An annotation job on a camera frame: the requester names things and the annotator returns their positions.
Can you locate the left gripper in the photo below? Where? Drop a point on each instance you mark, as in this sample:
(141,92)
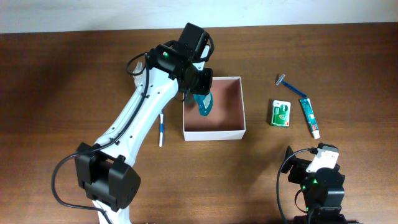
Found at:
(202,86)

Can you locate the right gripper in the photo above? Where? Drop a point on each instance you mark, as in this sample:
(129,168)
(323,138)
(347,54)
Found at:
(294,165)

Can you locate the teal mouthwash bottle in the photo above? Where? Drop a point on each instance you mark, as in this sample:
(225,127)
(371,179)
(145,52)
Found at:
(205,103)

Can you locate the clear blue spray bottle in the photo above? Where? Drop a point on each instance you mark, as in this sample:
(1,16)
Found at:
(138,73)

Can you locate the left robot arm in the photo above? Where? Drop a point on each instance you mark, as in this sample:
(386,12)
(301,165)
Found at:
(104,170)

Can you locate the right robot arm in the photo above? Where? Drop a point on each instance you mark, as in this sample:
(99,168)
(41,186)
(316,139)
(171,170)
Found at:
(322,201)

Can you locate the green soap box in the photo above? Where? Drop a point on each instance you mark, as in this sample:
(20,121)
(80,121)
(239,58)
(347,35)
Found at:
(280,113)

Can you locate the blue white toothbrush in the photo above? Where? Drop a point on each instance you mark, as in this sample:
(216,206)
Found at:
(161,129)

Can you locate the white cardboard box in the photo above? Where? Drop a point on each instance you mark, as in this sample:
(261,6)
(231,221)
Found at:
(226,120)

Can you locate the teal toothpaste tube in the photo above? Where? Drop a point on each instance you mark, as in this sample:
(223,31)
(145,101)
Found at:
(310,117)

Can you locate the blue disposable razor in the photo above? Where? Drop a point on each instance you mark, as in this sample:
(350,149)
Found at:
(281,81)

